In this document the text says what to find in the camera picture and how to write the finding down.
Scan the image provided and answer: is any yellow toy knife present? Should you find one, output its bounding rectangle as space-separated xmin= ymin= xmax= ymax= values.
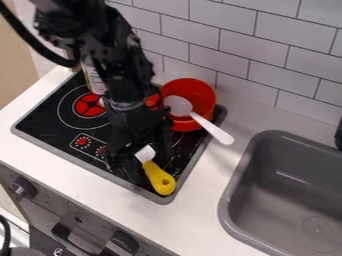
xmin=133 ymin=145 xmax=178 ymax=197

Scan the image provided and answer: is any red pot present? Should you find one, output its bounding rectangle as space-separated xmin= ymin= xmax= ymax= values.
xmin=145 ymin=77 xmax=220 ymax=133

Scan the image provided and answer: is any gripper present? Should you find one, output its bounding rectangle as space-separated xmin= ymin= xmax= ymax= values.
xmin=102 ymin=99 xmax=177 ymax=188

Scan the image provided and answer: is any white spoon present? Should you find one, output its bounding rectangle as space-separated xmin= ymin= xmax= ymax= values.
xmin=161 ymin=94 xmax=237 ymax=146

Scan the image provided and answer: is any toy stove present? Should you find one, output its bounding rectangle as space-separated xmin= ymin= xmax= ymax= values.
xmin=9 ymin=69 xmax=229 ymax=206

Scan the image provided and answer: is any toy sink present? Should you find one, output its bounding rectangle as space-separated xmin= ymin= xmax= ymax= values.
xmin=216 ymin=129 xmax=342 ymax=256

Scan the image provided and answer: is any can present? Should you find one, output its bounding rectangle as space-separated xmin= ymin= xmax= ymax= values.
xmin=80 ymin=55 xmax=111 ymax=97

